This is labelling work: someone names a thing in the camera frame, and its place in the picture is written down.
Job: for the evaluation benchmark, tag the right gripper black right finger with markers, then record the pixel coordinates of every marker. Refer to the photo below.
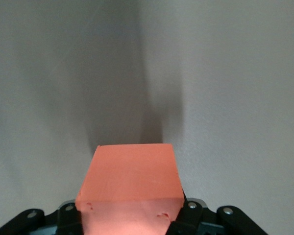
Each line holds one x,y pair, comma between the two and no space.
191,218

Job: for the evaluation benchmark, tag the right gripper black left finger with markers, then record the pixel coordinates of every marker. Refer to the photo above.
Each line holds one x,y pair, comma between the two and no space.
66,220

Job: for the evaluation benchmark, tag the orange foam cube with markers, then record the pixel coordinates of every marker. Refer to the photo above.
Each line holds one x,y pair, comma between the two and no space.
132,176

